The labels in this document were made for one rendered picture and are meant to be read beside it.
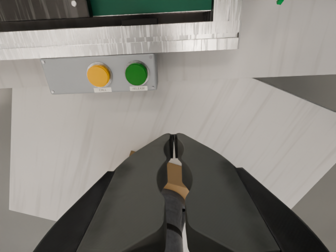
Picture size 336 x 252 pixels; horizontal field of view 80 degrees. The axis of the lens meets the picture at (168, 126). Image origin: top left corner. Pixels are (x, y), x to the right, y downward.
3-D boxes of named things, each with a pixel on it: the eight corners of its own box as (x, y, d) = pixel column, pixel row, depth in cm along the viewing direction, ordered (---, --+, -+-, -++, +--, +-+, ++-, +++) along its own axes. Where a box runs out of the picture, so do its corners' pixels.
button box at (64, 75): (158, 82, 44) (156, 91, 39) (64, 86, 45) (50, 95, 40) (156, 48, 41) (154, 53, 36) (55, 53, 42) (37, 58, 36)
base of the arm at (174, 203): (170, 229, 62) (171, 265, 53) (124, 215, 58) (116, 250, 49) (196, 199, 55) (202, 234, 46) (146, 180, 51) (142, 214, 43)
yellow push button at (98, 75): (113, 83, 39) (110, 86, 38) (93, 84, 40) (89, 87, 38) (109, 62, 38) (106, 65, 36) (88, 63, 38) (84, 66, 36)
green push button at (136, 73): (149, 82, 39) (148, 85, 37) (128, 83, 39) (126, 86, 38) (147, 61, 37) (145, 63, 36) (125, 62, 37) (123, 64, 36)
